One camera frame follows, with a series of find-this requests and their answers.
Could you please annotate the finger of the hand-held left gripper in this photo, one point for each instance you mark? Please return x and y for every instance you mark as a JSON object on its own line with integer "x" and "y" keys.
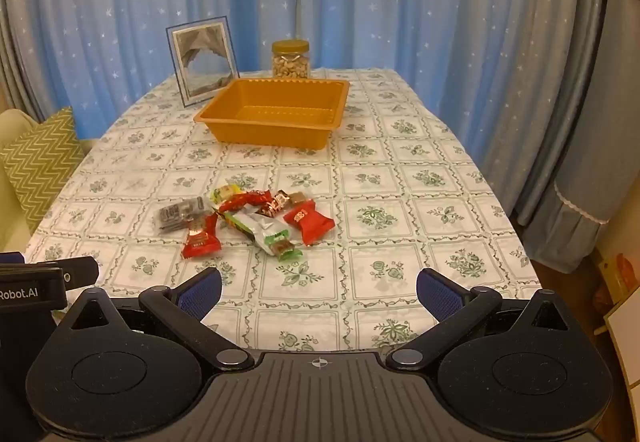
{"x": 11, "y": 258}
{"x": 80, "y": 271}

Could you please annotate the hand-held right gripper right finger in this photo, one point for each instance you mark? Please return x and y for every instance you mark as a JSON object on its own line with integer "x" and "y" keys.
{"x": 437, "y": 294}

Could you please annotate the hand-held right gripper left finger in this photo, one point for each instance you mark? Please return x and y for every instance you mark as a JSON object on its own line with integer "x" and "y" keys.
{"x": 200, "y": 294}

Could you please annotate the red snack packet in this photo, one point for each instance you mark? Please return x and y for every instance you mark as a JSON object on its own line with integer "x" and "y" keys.
{"x": 200, "y": 242}
{"x": 307, "y": 222}

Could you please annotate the dark grey snack packet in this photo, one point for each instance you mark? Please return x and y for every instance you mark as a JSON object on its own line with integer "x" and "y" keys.
{"x": 180, "y": 214}

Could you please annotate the silver green snack packet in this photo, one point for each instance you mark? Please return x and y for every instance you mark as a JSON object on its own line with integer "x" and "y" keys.
{"x": 260, "y": 227}

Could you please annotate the long red snack wrapper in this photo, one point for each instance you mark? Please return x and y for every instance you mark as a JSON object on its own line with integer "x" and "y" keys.
{"x": 240, "y": 201}

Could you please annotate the yellow green snack packet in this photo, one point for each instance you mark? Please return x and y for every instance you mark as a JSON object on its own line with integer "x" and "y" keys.
{"x": 225, "y": 193}

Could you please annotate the brown red candy wrapper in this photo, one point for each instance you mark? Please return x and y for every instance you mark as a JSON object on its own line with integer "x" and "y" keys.
{"x": 277, "y": 203}

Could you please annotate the orange plastic tray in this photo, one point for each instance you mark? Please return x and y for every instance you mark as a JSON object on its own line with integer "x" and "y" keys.
{"x": 270, "y": 122}

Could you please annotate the floral checked tablecloth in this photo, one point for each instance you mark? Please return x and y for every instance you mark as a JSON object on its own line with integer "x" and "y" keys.
{"x": 400, "y": 202}

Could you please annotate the green zigzag cushion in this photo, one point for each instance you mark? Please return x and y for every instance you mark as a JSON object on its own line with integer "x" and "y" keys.
{"x": 40, "y": 162}

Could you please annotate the orange printed carton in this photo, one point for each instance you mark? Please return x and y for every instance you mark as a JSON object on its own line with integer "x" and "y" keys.
{"x": 622, "y": 277}

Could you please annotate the grey lace-trimmed cloth cover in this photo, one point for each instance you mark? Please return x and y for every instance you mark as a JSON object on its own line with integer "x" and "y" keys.
{"x": 600, "y": 122}

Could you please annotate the cashew jar with gold lid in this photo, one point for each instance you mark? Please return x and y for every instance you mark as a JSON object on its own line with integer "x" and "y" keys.
{"x": 291, "y": 64}

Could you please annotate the glass picture frame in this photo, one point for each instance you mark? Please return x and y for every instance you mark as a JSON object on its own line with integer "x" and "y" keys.
{"x": 202, "y": 62}

